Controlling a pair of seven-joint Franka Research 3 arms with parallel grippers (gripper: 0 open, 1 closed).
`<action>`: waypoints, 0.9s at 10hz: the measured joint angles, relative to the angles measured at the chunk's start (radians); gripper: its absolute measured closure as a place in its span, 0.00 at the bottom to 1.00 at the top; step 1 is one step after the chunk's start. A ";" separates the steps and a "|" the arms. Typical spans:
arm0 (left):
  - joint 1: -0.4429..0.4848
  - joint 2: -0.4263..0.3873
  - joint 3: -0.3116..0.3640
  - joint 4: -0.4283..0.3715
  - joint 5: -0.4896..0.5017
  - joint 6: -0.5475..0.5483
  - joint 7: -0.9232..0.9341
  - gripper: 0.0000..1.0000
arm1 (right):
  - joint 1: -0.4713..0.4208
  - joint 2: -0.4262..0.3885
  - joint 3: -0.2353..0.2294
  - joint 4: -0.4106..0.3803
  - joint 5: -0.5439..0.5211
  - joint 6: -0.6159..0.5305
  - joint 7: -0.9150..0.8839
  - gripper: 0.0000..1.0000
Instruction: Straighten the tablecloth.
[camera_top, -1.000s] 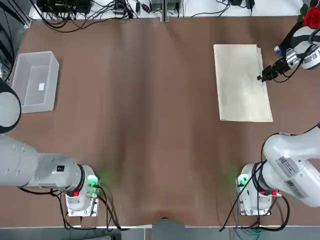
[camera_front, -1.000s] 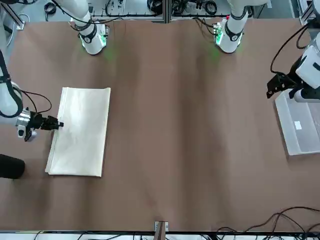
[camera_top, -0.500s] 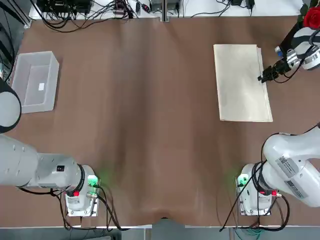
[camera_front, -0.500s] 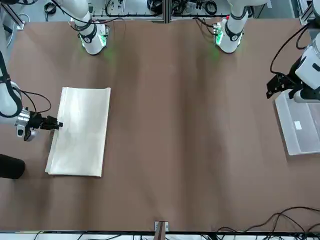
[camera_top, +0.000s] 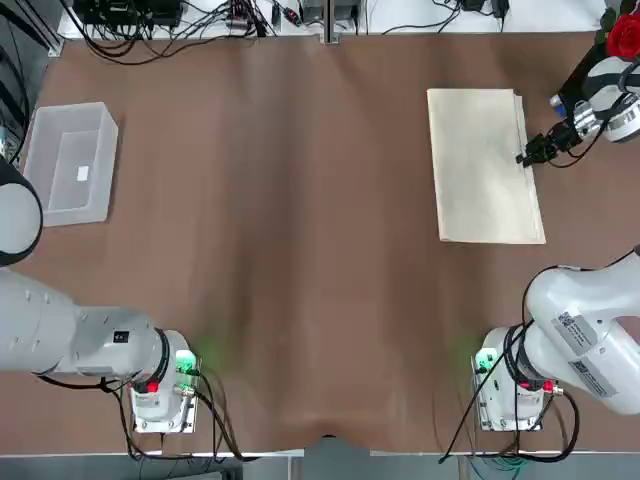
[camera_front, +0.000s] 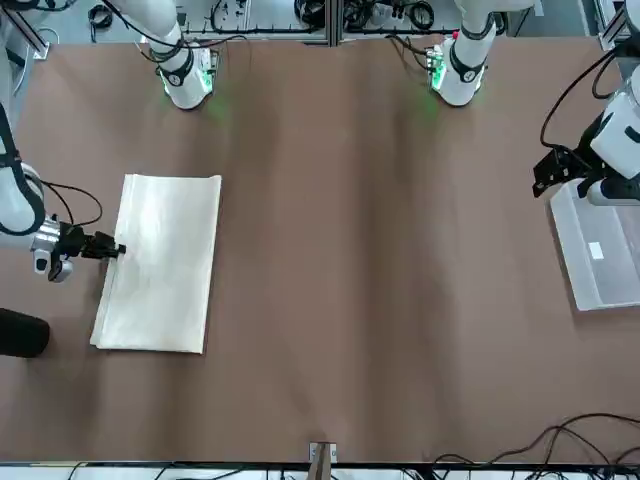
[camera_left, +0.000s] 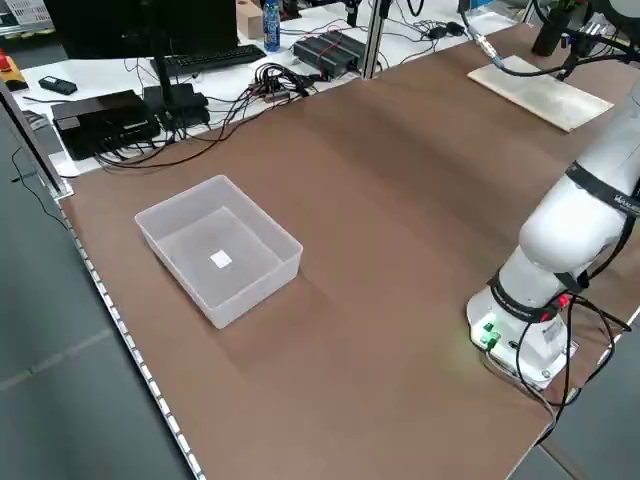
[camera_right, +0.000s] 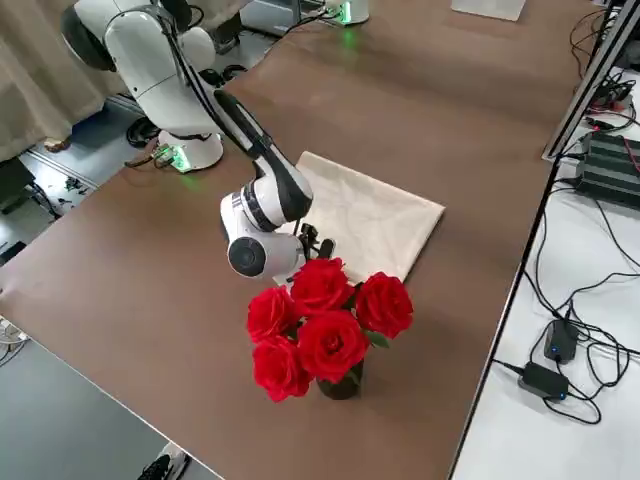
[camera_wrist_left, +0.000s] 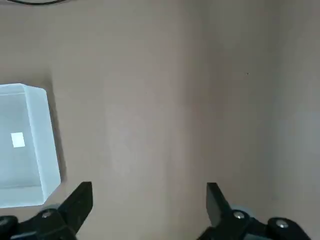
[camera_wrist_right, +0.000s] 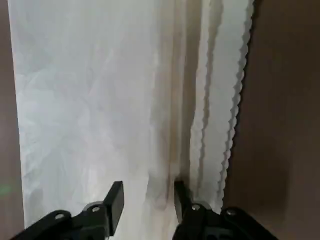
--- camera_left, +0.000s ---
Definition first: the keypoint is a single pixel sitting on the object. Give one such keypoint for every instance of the dark glass vase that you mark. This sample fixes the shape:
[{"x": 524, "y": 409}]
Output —
[{"x": 549, "y": 35}]

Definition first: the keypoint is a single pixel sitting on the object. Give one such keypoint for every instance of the black mini computer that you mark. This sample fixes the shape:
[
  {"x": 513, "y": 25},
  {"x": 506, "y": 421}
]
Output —
[{"x": 100, "y": 115}]

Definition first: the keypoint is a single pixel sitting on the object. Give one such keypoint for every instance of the small black handheld device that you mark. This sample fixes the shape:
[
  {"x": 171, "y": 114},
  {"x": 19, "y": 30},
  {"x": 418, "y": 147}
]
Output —
[{"x": 57, "y": 85}]

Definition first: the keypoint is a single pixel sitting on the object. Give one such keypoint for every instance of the white desk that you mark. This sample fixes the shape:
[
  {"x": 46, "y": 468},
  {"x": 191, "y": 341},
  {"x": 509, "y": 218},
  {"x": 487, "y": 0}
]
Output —
[{"x": 100, "y": 75}]

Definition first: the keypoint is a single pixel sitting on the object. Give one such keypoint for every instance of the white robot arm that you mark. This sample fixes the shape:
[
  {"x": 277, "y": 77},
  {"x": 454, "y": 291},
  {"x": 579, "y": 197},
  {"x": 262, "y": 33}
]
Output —
[{"x": 565, "y": 240}]

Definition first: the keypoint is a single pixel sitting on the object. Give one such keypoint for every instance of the blue label water bottle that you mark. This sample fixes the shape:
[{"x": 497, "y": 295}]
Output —
[{"x": 271, "y": 27}]

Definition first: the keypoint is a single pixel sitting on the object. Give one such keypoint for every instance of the aluminium frame rail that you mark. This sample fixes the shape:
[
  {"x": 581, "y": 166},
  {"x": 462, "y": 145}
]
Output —
[{"x": 37, "y": 147}]

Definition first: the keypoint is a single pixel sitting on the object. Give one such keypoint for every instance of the black keyboard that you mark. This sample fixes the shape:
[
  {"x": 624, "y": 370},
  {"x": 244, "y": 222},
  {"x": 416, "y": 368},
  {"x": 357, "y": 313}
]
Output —
[{"x": 215, "y": 57}]

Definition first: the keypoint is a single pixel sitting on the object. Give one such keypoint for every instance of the aluminium frame post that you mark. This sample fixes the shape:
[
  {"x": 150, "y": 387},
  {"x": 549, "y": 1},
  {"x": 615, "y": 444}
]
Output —
[{"x": 374, "y": 40}]

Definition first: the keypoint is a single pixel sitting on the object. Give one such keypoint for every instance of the white square sticker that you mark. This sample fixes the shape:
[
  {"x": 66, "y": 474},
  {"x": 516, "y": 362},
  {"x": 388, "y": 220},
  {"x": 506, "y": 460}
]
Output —
[{"x": 220, "y": 258}]

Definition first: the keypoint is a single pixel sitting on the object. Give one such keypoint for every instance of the beige tablecloth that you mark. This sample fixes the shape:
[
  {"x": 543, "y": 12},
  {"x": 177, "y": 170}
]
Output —
[{"x": 540, "y": 95}]

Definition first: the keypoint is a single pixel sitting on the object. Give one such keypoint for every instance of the black ribbed power supply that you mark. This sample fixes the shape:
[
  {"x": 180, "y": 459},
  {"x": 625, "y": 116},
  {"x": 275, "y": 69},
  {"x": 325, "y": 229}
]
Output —
[{"x": 325, "y": 55}]

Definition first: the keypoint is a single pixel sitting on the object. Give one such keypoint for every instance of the translucent plastic box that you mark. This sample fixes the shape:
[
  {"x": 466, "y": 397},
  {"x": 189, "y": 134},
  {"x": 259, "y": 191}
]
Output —
[{"x": 200, "y": 240}]

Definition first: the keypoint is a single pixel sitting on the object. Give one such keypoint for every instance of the yellow emergency stop box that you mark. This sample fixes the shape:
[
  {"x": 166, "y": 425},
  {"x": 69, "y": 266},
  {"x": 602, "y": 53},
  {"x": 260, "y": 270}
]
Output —
[{"x": 10, "y": 75}]

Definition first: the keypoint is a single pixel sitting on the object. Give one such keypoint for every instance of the black power adapter block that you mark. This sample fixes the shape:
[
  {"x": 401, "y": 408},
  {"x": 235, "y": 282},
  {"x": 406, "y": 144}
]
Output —
[{"x": 180, "y": 105}]

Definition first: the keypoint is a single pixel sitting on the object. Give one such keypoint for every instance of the black monitor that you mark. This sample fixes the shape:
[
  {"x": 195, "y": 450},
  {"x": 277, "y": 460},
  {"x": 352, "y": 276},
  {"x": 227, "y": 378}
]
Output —
[{"x": 125, "y": 25}]

